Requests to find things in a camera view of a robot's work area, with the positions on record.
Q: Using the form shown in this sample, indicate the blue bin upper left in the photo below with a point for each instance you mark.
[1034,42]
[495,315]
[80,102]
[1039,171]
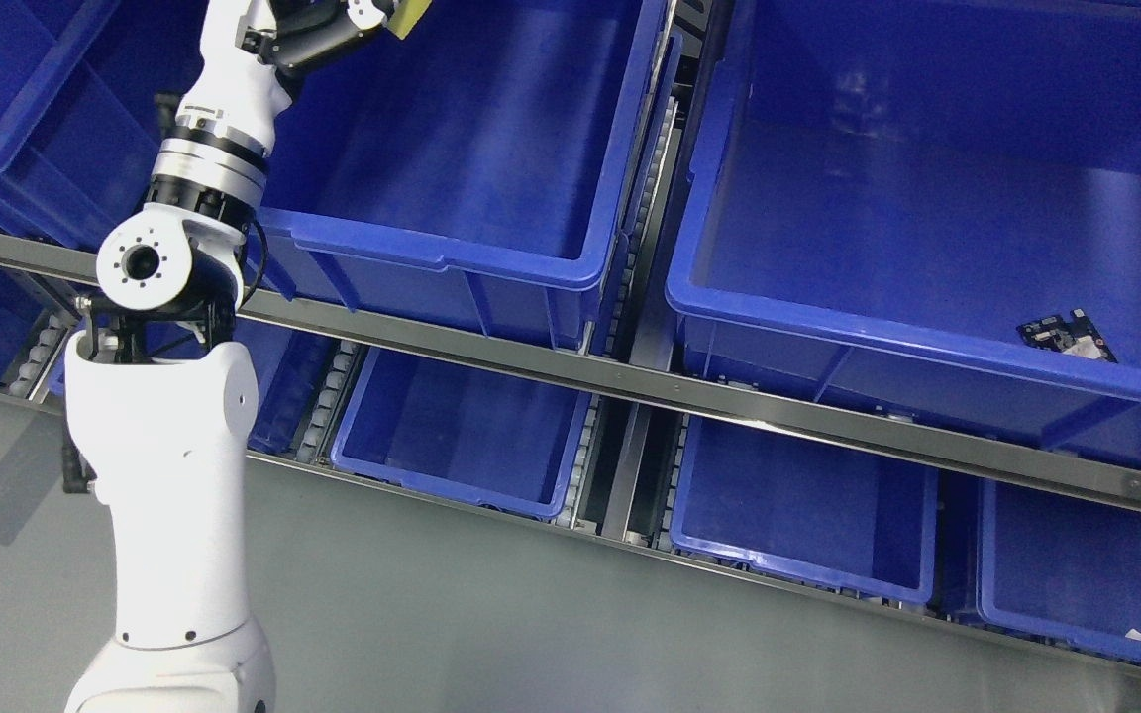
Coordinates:
[471,175]

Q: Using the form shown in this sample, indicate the blue bin upper right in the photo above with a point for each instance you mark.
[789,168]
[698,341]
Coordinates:
[880,192]

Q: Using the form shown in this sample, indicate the metal shelf rack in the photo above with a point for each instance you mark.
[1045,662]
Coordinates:
[1059,539]

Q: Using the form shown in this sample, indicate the small circuit board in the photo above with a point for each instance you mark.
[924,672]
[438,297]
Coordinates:
[1075,335]

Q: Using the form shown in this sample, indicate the yellow foam block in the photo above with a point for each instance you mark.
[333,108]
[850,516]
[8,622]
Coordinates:
[406,15]

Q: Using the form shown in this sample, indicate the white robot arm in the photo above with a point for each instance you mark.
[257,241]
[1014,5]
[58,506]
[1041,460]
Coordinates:
[160,403]

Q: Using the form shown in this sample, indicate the blue bin lower right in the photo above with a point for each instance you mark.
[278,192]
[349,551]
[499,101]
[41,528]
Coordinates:
[807,511]

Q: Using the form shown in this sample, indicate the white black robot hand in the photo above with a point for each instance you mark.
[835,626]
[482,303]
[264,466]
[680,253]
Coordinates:
[256,55]

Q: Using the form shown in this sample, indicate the blue bin middle left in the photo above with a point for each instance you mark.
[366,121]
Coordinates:
[78,119]

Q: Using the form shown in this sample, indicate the blue bin lower middle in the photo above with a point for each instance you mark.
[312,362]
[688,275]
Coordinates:
[467,434]

